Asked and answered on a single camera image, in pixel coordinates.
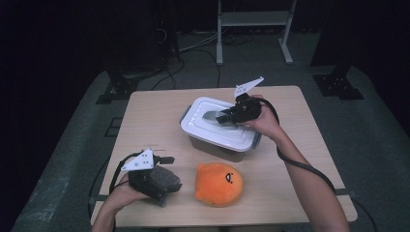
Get left hand-held gripper cable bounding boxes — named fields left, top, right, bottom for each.
left=108, top=151, right=144, bottom=196

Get orange plush toy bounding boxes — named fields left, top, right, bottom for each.
left=194, top=162, right=245, bottom=208

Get white floor cables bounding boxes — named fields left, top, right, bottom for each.
left=178, top=32, right=219, bottom=52

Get black stand base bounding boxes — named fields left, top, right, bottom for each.
left=96, top=75, right=139, bottom=104
left=312, top=72, right=366, bottom=101

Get grey felt cloth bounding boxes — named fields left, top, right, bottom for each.
left=146, top=164, right=183, bottom=208

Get person's right hand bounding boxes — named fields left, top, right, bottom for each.
left=246, top=95, right=281, bottom=141

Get black tape strip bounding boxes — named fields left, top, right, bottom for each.
left=88, top=193, right=109, bottom=204
left=337, top=188, right=357, bottom=198

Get white metal stand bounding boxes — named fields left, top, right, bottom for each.
left=216, top=0, right=298, bottom=66

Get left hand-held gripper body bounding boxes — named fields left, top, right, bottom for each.
left=120, top=148, right=162, bottom=201

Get person's left hand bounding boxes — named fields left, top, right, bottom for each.
left=102, top=173, right=149, bottom=212

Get black floor cable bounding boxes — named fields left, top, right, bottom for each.
left=151, top=47, right=221, bottom=91
left=87, top=158, right=112, bottom=226
left=351, top=196, right=378, bottom=232

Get hand-held gripper cable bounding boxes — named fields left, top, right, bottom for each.
left=257, top=96, right=337, bottom=194
left=108, top=151, right=144, bottom=196

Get dark equipment cabinet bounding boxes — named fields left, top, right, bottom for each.
left=105, top=0, right=182, bottom=75

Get right hand-held gripper cable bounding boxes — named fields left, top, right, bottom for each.
left=257, top=96, right=337, bottom=194

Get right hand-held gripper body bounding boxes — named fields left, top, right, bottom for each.
left=231, top=76, right=265, bottom=124

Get translucent grey storage box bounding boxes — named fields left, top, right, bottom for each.
left=179, top=104, right=263, bottom=163

